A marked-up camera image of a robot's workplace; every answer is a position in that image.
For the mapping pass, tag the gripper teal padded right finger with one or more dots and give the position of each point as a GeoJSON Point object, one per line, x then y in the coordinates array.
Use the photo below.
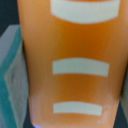
{"type": "Point", "coordinates": [122, 114]}

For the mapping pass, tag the gripper teal padded left finger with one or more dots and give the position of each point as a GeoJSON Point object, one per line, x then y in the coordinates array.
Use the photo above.
{"type": "Point", "coordinates": [13, 79]}

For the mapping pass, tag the orange bread loaf toy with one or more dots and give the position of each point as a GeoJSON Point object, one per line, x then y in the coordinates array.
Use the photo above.
{"type": "Point", "coordinates": [77, 55]}

